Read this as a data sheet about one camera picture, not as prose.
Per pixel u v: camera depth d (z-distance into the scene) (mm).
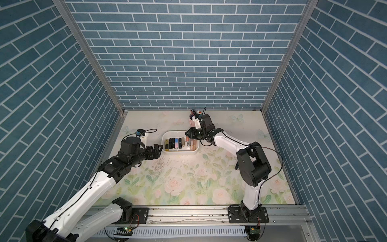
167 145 978
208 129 724
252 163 499
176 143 989
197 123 836
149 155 684
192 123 1023
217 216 753
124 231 722
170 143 990
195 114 1050
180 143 1003
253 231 737
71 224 411
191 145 989
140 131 680
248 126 1109
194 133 810
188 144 990
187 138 889
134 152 596
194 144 990
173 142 990
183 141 1016
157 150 700
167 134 992
